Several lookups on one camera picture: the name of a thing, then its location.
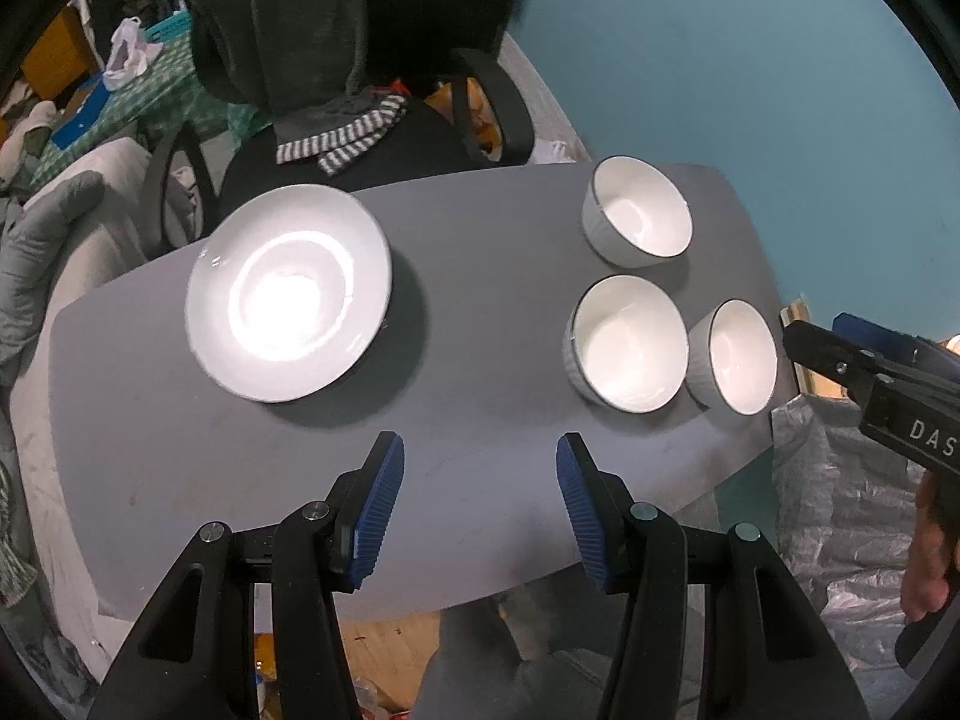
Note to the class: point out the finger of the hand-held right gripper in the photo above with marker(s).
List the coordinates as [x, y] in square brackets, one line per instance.
[825, 356]
[870, 331]

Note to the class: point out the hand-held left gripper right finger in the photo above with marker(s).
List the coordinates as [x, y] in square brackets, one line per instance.
[585, 517]

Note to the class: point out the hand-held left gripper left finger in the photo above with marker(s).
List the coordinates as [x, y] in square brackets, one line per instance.
[379, 510]

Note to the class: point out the white bowl with dark rim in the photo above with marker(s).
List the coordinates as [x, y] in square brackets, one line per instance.
[641, 214]
[739, 356]
[628, 349]

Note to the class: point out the large white bowl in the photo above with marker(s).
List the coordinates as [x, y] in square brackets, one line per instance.
[289, 292]

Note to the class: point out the person's right hand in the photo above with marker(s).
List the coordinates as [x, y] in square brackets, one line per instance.
[934, 555]

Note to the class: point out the wooden board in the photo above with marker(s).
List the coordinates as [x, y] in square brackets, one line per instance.
[796, 311]

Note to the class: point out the grey plastic sheet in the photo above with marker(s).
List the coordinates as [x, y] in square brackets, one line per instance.
[840, 480]

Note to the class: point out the crumpled white bag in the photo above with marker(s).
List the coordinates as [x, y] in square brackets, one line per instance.
[559, 152]

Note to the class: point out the striped knit blanket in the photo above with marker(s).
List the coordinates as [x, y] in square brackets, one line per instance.
[15, 540]

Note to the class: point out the black office chair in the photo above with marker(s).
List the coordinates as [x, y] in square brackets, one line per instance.
[427, 142]

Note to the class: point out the grey white striped cloth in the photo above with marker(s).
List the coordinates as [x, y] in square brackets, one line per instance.
[352, 135]

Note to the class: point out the yellow plastic item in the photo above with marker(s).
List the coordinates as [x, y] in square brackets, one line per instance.
[480, 127]

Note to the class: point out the grey duvet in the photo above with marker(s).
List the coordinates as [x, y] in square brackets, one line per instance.
[45, 262]

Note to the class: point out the green checkered tablecloth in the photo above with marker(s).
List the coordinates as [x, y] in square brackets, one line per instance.
[172, 90]

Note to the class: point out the grey hoodie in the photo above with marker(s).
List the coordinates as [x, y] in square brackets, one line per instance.
[300, 30]

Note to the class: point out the blue box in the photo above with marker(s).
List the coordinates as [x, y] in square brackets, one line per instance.
[82, 116]

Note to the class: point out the white plastic bag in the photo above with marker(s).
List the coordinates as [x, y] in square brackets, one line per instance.
[127, 56]

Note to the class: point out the teal plastic basket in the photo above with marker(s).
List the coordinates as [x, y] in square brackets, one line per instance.
[171, 28]

